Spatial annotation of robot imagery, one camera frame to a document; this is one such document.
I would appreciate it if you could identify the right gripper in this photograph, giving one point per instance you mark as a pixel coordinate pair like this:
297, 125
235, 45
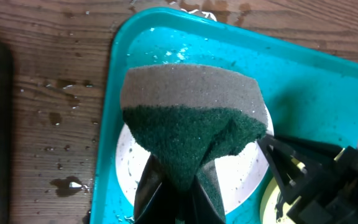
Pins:
318, 179

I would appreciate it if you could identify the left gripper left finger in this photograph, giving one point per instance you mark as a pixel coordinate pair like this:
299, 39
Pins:
155, 196

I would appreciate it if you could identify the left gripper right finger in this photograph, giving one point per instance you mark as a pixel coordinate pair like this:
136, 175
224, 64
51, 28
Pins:
204, 203

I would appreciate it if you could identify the pink speckled plate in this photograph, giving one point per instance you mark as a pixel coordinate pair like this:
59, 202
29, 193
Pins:
238, 176

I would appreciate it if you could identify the green scrub sponge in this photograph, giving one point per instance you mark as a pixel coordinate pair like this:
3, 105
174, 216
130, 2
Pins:
189, 115

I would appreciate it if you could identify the teal plastic tray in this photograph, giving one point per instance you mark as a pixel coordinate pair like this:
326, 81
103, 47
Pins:
309, 94

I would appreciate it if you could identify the yellow-green speckled plate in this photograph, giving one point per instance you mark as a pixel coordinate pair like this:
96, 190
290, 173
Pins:
273, 210

